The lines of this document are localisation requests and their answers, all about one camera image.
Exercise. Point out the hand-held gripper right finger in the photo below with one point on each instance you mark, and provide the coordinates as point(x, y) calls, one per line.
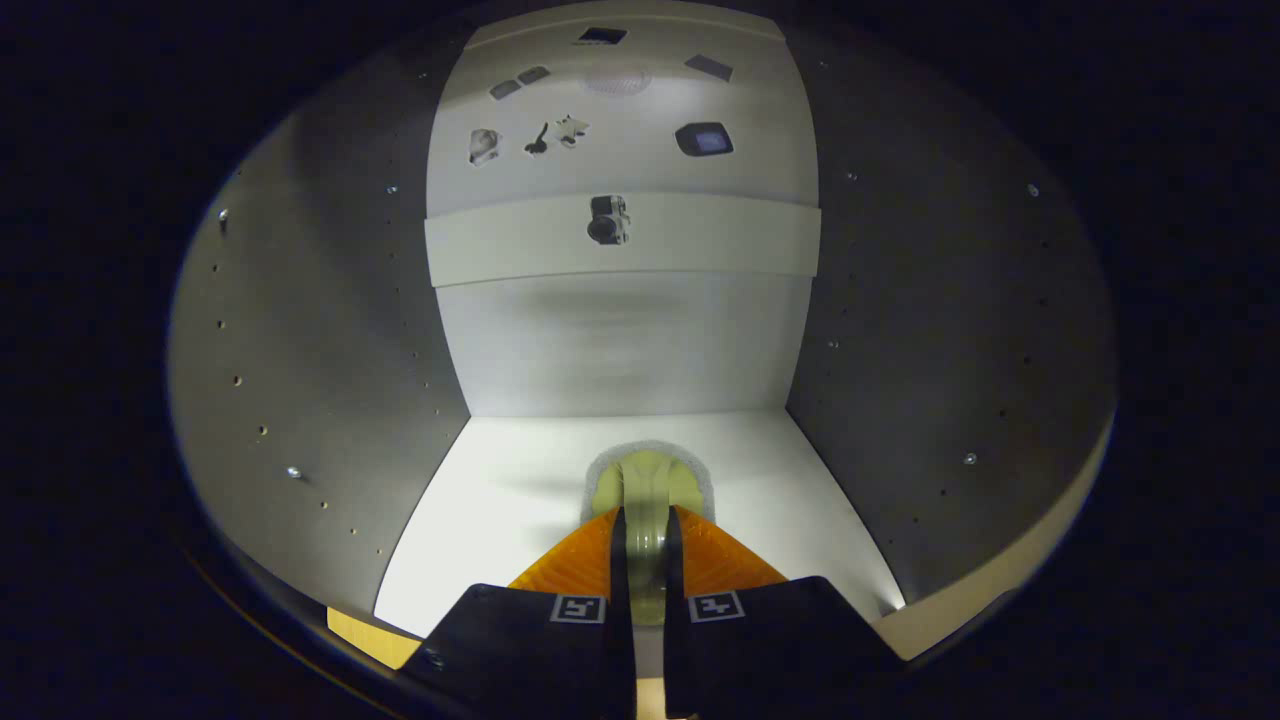
point(740, 660)

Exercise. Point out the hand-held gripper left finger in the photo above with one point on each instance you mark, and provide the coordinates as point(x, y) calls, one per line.
point(560, 660)

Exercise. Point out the pale green rounded object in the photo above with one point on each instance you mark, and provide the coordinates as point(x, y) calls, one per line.
point(648, 490)

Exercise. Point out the grey cabinet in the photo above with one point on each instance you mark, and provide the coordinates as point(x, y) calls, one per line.
point(300, 330)

